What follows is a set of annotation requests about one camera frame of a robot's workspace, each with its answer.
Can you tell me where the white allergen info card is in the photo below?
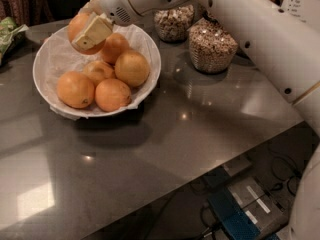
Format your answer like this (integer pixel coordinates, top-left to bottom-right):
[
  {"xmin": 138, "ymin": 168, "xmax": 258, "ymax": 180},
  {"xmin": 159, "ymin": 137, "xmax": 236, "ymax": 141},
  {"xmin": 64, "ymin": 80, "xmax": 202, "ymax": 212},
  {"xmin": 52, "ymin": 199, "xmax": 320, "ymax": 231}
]
[{"xmin": 281, "ymin": 0, "xmax": 320, "ymax": 32}]

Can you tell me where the grey metal base plate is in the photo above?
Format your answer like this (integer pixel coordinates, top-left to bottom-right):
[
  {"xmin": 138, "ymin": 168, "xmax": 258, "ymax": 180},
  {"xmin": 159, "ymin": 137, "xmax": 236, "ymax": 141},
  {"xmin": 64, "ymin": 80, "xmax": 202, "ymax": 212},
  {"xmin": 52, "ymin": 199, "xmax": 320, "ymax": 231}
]
[{"xmin": 227, "ymin": 176, "xmax": 288, "ymax": 240}]

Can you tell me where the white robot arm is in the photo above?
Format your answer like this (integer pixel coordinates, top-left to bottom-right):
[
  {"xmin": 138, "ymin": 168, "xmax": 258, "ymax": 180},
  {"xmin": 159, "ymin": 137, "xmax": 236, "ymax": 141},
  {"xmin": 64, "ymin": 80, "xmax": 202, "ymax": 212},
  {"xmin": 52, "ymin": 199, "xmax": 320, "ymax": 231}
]
[{"xmin": 73, "ymin": 0, "xmax": 320, "ymax": 135}]

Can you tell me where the front glass cereal jar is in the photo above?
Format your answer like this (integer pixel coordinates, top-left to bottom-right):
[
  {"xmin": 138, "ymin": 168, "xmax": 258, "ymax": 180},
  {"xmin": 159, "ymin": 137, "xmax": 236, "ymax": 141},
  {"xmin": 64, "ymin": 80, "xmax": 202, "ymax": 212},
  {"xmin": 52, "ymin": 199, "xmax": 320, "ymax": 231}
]
[{"xmin": 189, "ymin": 14, "xmax": 238, "ymax": 74}]

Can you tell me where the orange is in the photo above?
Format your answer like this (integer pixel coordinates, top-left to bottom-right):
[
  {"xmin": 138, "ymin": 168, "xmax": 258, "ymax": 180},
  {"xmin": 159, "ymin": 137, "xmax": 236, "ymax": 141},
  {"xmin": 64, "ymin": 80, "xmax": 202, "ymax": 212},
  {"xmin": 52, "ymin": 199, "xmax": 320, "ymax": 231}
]
[
  {"xmin": 99, "ymin": 33, "xmax": 130, "ymax": 64},
  {"xmin": 67, "ymin": 13, "xmax": 104, "ymax": 55},
  {"xmin": 56, "ymin": 71, "xmax": 95, "ymax": 109},
  {"xmin": 115, "ymin": 50, "xmax": 150, "ymax": 88},
  {"xmin": 95, "ymin": 79, "xmax": 131, "ymax": 112},
  {"xmin": 82, "ymin": 60, "xmax": 115, "ymax": 86}
]

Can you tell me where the left glass cereal jar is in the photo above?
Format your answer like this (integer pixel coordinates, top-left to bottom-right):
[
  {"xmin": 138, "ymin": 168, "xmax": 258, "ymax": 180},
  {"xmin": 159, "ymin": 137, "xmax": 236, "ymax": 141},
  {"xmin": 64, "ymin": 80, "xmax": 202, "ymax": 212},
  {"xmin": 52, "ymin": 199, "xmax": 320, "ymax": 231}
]
[{"xmin": 153, "ymin": 5, "xmax": 195, "ymax": 42}]

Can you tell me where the white bowl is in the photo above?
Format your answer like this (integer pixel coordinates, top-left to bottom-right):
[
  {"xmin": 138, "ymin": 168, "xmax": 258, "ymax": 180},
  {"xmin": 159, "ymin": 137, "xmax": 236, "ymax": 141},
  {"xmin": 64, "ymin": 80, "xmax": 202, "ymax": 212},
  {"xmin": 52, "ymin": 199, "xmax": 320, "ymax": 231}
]
[{"xmin": 32, "ymin": 23, "xmax": 162, "ymax": 119}]

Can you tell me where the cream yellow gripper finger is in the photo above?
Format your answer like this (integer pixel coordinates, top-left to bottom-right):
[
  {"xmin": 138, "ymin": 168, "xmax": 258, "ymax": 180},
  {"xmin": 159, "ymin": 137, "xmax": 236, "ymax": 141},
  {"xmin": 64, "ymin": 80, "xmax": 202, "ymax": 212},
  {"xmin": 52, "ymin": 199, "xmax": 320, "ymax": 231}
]
[{"xmin": 72, "ymin": 13, "xmax": 113, "ymax": 50}]

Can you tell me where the white paper bowl liner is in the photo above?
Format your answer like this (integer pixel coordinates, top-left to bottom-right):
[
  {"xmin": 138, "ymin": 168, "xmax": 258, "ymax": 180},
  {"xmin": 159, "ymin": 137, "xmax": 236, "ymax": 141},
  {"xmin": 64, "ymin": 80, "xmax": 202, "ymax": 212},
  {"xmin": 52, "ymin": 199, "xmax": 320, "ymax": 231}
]
[{"xmin": 39, "ymin": 24, "xmax": 159, "ymax": 121}]

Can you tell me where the green snack packet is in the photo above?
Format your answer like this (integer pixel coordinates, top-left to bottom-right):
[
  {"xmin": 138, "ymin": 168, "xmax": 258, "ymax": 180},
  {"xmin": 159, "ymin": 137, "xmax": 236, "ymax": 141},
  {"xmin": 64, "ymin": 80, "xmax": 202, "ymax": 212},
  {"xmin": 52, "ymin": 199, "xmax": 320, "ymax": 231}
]
[{"xmin": 0, "ymin": 17, "xmax": 29, "ymax": 65}]

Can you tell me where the blue robot base part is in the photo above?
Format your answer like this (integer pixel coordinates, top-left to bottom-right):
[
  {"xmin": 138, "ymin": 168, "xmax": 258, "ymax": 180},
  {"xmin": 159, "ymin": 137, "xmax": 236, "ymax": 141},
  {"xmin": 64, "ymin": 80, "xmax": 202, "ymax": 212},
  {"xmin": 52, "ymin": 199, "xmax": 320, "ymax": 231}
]
[{"xmin": 207, "ymin": 187, "xmax": 281, "ymax": 240}]

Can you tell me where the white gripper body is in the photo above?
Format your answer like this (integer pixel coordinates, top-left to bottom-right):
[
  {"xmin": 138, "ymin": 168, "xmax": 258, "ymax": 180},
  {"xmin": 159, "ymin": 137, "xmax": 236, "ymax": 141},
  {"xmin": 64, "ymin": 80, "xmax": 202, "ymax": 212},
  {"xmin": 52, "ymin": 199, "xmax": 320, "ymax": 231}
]
[{"xmin": 79, "ymin": 0, "xmax": 154, "ymax": 27}]

